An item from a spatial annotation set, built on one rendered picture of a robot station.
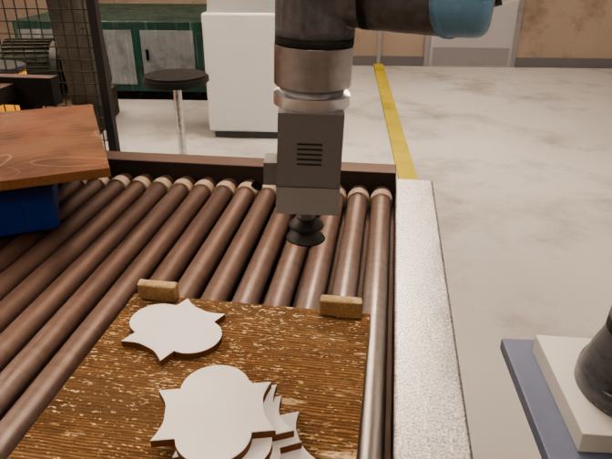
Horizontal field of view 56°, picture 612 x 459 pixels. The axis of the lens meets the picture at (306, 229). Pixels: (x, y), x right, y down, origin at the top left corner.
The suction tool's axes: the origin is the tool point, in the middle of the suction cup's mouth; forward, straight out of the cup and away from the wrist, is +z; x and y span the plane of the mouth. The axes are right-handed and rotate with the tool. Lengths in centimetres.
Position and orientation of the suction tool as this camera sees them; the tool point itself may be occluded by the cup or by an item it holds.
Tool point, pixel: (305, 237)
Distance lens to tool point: 64.1
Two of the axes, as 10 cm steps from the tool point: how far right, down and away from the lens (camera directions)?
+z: -0.4, 8.9, 4.5
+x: 10.0, 0.4, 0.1
